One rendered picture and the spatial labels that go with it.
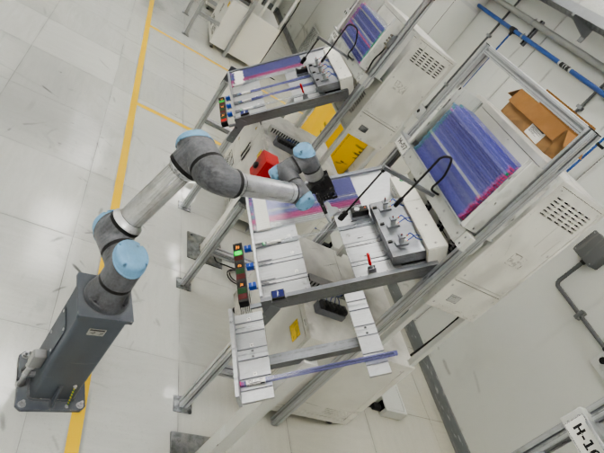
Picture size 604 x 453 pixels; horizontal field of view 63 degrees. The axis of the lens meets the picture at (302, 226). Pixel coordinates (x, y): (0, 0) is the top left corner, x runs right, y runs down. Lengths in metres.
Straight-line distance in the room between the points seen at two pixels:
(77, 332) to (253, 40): 5.00
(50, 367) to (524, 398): 2.58
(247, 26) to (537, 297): 4.43
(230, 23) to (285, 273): 4.60
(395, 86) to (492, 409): 2.10
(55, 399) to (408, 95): 2.48
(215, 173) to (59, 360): 0.89
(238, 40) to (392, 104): 3.42
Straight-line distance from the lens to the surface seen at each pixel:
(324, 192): 1.97
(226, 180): 1.53
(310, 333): 2.16
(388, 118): 3.27
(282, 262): 2.06
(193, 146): 1.58
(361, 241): 2.10
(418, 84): 3.23
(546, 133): 2.35
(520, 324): 3.49
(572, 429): 1.56
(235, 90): 3.43
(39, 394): 2.16
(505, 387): 3.47
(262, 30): 6.32
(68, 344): 1.90
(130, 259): 1.66
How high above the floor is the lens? 1.87
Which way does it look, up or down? 27 degrees down
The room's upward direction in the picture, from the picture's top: 40 degrees clockwise
